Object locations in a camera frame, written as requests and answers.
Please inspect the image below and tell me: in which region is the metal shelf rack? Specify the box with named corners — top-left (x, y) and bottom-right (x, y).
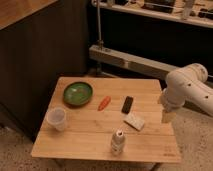
top-left (89, 6), bottom-right (213, 87)

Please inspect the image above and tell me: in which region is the green plate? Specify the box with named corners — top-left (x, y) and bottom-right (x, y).
top-left (63, 82), bottom-right (93, 106)

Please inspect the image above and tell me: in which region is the small white bottle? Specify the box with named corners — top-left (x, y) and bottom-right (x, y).
top-left (111, 130), bottom-right (126, 155)

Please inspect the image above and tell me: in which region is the orange carrot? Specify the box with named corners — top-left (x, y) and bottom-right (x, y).
top-left (98, 96), bottom-right (111, 111)

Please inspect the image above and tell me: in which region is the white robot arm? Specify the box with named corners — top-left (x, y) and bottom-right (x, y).
top-left (159, 63), bottom-right (213, 123)

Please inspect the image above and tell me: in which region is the clear plastic cup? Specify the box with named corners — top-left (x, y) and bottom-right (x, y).
top-left (46, 107), bottom-right (67, 131)

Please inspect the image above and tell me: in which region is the black rectangular remote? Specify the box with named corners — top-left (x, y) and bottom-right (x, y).
top-left (122, 96), bottom-right (133, 114)

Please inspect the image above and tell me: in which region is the dark wooden cabinet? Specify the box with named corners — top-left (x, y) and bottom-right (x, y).
top-left (0, 0), bottom-right (88, 140)

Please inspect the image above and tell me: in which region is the white flat box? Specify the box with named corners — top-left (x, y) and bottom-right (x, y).
top-left (124, 114), bottom-right (145, 131)

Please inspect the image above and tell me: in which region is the wooden table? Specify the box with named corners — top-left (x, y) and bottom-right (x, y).
top-left (31, 77), bottom-right (181, 163)

